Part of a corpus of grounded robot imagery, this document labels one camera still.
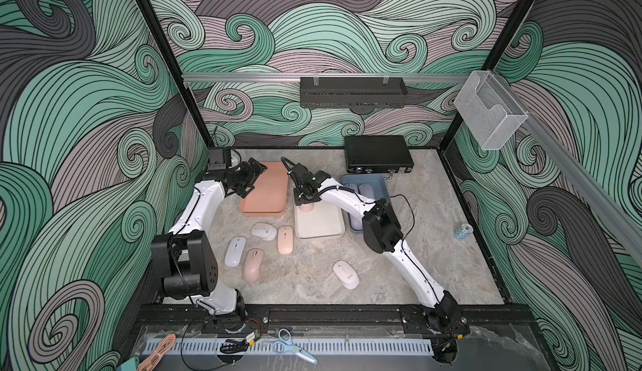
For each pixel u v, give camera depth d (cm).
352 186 102
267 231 90
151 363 66
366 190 101
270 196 103
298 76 93
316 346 70
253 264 83
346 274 80
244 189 77
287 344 70
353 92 95
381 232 63
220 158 67
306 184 76
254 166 78
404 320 73
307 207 96
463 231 86
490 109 78
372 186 103
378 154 115
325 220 93
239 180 74
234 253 85
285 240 88
